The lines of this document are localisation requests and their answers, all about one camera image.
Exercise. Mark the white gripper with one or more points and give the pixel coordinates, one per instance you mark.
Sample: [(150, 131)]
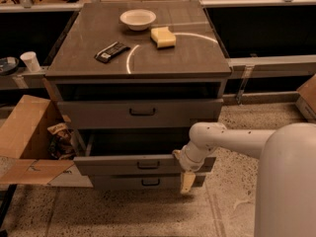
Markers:
[(188, 162)]

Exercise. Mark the grey drawer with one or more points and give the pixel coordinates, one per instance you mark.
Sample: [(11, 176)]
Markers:
[(140, 151), (139, 114), (136, 182)]

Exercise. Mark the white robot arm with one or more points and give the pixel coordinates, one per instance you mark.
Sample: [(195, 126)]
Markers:
[(286, 182)]

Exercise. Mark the grey bottom drawer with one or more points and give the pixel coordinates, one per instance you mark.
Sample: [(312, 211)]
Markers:
[(136, 182)]

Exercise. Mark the grey drawer cabinet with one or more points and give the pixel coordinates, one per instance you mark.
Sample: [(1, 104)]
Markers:
[(194, 69)]

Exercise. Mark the grey top drawer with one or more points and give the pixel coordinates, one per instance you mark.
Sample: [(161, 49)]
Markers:
[(139, 114)]

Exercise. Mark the open cardboard box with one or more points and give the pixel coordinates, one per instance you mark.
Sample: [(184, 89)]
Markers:
[(24, 138)]

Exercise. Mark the snack bag in box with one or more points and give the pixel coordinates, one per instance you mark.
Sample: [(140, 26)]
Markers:
[(60, 146)]

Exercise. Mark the yellow sponge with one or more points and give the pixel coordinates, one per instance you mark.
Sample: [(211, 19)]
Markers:
[(163, 37)]

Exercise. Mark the black snack bar wrapper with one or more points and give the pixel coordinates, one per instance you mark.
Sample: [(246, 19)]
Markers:
[(107, 54)]

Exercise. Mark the cardboard box at right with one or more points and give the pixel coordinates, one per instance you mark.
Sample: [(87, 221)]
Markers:
[(306, 102)]

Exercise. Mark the white bowl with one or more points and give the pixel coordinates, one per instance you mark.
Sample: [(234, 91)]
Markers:
[(138, 19)]

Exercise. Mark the white paper cup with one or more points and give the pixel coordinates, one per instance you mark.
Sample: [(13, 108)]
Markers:
[(31, 61)]

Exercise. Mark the dark round plate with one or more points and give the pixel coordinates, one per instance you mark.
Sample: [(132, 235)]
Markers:
[(8, 65)]

